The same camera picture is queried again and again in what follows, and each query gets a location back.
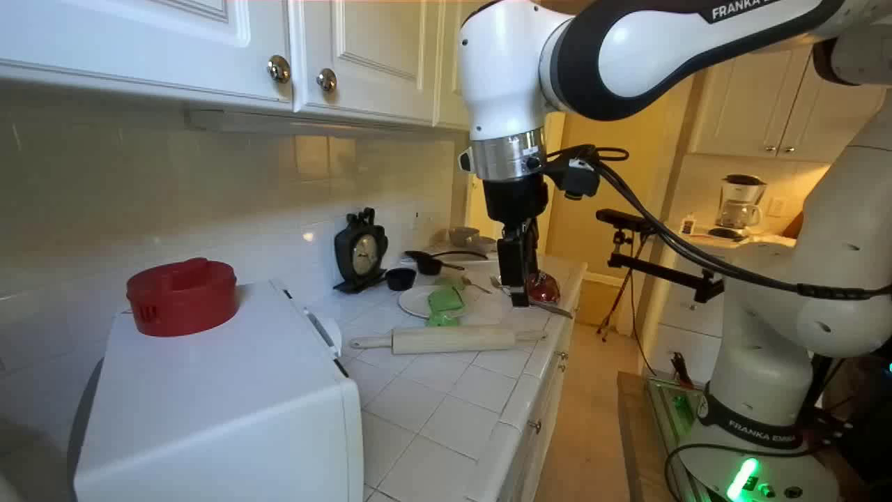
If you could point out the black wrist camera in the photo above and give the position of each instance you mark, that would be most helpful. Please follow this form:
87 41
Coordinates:
574 176

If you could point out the small black measuring cup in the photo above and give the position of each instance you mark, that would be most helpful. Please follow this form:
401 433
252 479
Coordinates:
400 276

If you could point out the white upper cabinets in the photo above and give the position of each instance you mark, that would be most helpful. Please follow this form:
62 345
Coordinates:
140 46

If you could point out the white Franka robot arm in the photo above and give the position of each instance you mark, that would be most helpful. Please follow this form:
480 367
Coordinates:
503 73

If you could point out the white background cabinets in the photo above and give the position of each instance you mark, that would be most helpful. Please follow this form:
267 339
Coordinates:
762 108

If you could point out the wooden rolling pin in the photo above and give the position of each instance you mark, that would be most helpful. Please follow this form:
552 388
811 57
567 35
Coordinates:
454 339

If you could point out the white lower cabinet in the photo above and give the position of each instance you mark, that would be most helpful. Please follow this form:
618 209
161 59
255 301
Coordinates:
539 419

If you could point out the brass cabinet knob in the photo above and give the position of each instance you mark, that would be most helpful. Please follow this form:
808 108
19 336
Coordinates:
278 69
326 78

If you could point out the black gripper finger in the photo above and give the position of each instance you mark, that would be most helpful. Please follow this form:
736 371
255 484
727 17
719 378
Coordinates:
508 274
529 269

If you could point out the white toaster oven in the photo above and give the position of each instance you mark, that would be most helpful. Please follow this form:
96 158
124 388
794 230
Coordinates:
213 409

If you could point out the black camera tripod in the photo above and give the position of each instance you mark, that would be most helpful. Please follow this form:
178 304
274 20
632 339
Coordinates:
663 269

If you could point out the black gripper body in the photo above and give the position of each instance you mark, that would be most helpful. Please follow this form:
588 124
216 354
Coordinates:
514 198

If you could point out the red kitchen utensil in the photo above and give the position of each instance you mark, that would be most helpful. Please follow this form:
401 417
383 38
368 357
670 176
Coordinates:
543 285

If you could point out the green packet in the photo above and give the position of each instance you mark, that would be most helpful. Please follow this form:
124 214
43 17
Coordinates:
443 296
443 320

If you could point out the black ornate table clock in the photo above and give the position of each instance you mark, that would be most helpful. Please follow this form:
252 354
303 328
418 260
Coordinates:
361 251

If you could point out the red round plastic container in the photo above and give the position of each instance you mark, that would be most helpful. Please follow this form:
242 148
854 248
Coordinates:
181 296

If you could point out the metal spoon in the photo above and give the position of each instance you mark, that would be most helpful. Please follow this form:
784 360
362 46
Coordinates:
474 283

